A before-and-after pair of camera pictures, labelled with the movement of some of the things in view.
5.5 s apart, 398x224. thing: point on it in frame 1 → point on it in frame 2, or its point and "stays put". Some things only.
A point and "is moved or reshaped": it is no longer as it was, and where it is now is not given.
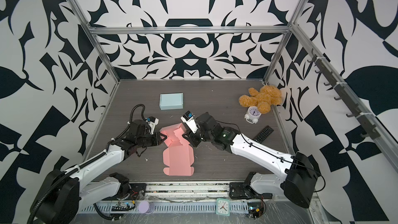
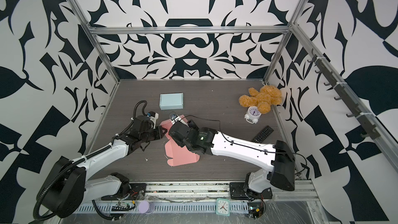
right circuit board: [256, 209] stays put
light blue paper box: [171, 101] stays put
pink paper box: [179, 156] is moved or reshaped
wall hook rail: [366, 121] stays put
